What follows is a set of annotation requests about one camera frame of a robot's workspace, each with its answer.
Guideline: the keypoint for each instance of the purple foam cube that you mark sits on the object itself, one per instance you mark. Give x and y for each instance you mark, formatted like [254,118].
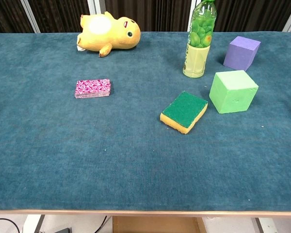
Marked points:
[240,55]

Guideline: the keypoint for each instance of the teal table cloth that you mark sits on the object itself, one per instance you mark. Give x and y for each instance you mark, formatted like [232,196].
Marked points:
[111,157]

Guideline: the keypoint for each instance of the white table leg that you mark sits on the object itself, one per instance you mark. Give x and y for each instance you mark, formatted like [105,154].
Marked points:
[32,224]
[266,225]

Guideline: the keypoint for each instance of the green yellow sponge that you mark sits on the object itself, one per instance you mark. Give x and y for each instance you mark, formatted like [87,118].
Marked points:
[184,109]

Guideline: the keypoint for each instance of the yellow plush toy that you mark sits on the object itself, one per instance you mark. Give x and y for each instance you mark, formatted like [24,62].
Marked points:
[111,34]

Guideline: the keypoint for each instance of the brown cardboard box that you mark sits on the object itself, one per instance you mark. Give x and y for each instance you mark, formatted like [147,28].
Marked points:
[155,224]

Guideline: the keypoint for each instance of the black flat floor device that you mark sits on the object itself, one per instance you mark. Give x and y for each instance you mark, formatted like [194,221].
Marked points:
[63,230]

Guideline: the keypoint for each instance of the dark pleated curtain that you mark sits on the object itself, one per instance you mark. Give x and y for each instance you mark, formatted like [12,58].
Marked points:
[148,14]

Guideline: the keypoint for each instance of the green foam cube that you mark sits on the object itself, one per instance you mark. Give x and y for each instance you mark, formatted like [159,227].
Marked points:
[232,97]

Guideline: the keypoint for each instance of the green tea plastic bottle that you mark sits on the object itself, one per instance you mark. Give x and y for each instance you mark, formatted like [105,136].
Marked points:
[198,36]

